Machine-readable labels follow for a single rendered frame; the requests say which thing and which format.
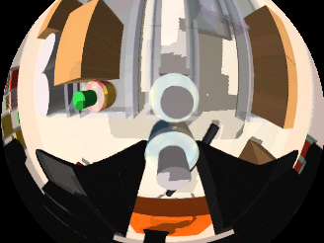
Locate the black rod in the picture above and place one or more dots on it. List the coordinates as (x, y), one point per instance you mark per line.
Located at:
(213, 129)

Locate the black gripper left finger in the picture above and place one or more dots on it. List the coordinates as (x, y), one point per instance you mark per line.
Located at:
(109, 186)

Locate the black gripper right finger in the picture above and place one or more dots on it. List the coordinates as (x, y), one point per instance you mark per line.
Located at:
(231, 185)

